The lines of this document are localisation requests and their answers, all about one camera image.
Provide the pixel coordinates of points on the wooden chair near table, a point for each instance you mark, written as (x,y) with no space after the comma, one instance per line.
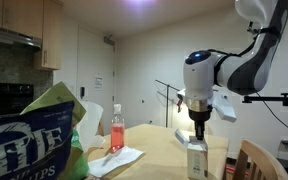
(256,163)

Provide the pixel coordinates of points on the wooden wall cabinet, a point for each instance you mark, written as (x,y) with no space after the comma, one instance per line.
(49,57)

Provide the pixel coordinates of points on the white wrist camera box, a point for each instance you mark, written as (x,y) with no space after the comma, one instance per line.
(223,107)

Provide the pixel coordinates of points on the green plastic bag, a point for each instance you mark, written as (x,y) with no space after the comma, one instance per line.
(76,166)

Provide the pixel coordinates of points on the black stove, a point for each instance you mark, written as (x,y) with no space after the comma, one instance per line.
(15,97)

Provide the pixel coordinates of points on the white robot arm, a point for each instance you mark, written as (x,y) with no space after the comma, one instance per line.
(244,73)

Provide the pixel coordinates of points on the blue chips bag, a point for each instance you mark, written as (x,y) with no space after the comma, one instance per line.
(36,145)

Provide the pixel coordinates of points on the pink spray bottle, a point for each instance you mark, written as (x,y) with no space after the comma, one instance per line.
(117,129)

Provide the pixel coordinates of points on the white paper napkin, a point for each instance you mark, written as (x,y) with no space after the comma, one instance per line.
(110,162)

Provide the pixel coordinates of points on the white door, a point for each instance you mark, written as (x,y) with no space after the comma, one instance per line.
(95,73)

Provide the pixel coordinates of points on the black camera arm mount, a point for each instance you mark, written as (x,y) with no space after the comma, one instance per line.
(283,98)

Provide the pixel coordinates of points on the green snack bag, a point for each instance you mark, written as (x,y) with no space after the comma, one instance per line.
(59,93)

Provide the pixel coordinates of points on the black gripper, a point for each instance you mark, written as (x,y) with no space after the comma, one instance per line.
(200,118)

